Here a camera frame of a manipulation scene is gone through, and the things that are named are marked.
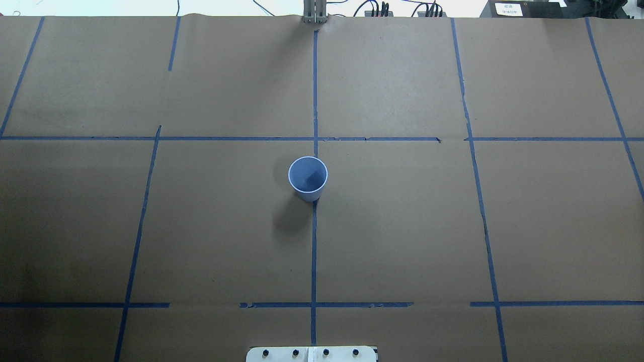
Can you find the blue ribbed paper cup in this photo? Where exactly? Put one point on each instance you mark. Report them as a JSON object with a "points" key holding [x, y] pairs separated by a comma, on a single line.
{"points": [[307, 177]]}

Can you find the black box with white label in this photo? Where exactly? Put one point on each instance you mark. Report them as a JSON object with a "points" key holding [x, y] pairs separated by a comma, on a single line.
{"points": [[527, 10]]}

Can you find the aluminium frame post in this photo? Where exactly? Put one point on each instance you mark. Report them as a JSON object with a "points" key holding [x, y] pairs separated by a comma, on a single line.
{"points": [[315, 11]]}

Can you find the white camera pole base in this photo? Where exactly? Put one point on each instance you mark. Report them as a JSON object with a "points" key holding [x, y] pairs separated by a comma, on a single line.
{"points": [[313, 353]]}

